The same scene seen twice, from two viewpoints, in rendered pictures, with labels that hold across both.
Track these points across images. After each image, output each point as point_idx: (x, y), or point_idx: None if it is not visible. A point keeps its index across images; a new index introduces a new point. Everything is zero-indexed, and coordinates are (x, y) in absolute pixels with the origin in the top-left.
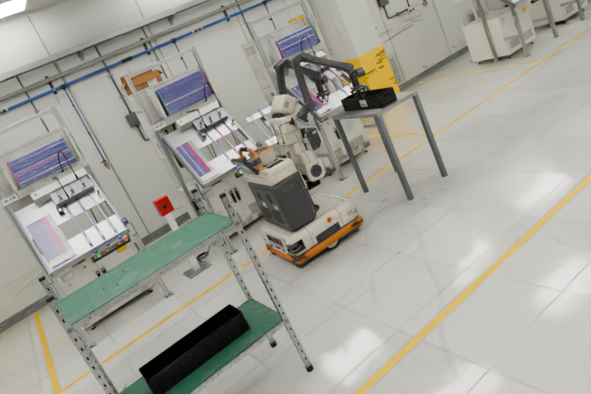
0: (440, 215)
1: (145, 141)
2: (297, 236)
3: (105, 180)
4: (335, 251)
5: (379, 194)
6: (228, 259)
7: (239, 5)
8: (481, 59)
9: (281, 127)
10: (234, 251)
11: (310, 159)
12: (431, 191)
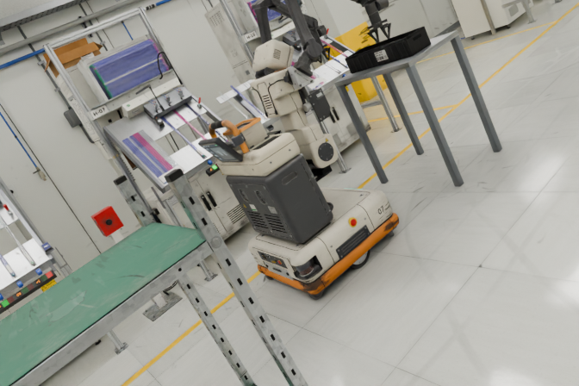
0: (524, 203)
1: (92, 143)
2: (308, 251)
3: (41, 196)
4: (366, 270)
5: (406, 183)
6: (201, 314)
7: None
8: (475, 33)
9: (271, 87)
10: (212, 277)
11: (315, 135)
12: (487, 171)
